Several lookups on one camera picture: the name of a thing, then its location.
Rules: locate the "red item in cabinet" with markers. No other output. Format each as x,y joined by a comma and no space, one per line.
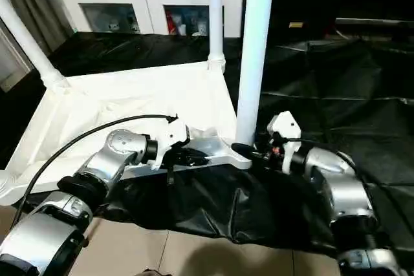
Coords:
170,24

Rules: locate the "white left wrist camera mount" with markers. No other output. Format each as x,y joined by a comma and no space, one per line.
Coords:
169,130

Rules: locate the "white figurine in cabinet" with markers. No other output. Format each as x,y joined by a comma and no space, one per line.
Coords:
113,26

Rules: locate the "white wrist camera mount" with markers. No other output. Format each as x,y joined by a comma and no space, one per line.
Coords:
169,130
286,125

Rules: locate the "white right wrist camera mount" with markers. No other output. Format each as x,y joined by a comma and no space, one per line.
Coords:
286,125

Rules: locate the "black work surface mat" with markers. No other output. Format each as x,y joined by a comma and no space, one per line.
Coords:
323,95

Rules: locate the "white plastic table top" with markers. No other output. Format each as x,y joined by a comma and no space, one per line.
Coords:
129,95

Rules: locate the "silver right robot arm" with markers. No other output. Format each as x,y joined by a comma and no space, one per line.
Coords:
346,188

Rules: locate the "grey curtain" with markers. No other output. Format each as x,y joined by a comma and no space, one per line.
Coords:
32,7

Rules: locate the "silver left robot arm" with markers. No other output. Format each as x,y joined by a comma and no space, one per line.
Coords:
106,159

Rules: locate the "grey metal bar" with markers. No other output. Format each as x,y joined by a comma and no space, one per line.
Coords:
375,22

